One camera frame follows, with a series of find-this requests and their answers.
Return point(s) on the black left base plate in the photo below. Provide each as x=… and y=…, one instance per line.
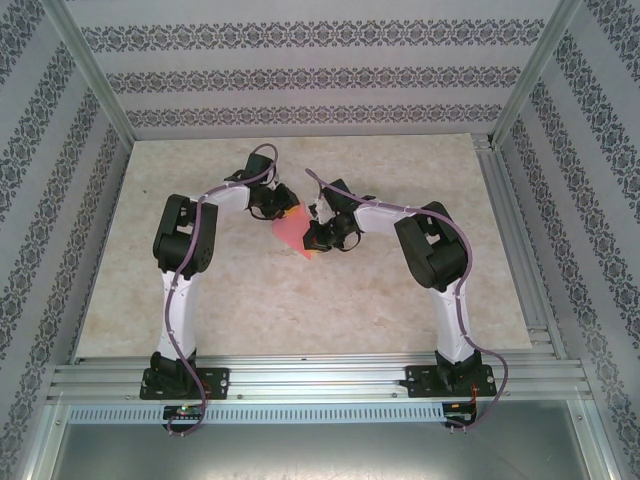
x=217, y=382

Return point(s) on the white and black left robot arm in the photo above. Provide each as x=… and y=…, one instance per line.
x=185, y=240

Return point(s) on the aluminium mounting rail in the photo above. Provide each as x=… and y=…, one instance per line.
x=315, y=375

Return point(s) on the pink square paper sheet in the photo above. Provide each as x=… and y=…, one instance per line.
x=292, y=230

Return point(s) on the grey metal base panel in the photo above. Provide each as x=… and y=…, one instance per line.
x=320, y=455

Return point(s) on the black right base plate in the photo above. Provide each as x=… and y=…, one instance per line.
x=420, y=381

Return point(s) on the aluminium frame post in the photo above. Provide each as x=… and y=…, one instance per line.
x=534, y=75
x=94, y=75

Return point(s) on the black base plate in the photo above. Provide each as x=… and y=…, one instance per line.
x=420, y=381
x=217, y=382

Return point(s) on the aluminium side rail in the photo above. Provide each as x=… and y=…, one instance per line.
x=511, y=225

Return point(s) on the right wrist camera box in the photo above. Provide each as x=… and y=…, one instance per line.
x=320, y=210

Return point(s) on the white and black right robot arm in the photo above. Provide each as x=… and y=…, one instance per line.
x=435, y=250

